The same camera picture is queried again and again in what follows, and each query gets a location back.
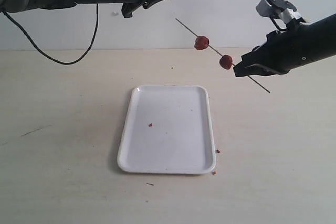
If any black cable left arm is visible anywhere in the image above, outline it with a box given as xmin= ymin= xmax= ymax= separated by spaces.
xmin=1 ymin=3 xmax=100 ymax=65

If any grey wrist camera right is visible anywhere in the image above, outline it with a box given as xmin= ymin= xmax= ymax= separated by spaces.
xmin=256 ymin=0 xmax=309 ymax=25

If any dark red date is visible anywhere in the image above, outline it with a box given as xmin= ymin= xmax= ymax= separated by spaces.
xmin=194 ymin=36 xmax=209 ymax=50
xmin=219 ymin=55 xmax=233 ymax=70

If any dark red date front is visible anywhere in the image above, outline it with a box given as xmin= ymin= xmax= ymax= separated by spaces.
xmin=219 ymin=55 xmax=233 ymax=70

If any thin metal skewer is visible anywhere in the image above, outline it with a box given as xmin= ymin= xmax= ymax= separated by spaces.
xmin=175 ymin=18 xmax=271 ymax=94

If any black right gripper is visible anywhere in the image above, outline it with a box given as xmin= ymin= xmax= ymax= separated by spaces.
xmin=234 ymin=23 xmax=318 ymax=77

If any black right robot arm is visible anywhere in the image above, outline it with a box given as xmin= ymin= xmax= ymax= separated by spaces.
xmin=234 ymin=14 xmax=335 ymax=77

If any white rectangular plastic tray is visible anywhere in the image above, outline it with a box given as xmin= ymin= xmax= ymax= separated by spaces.
xmin=117 ymin=84 xmax=216 ymax=175

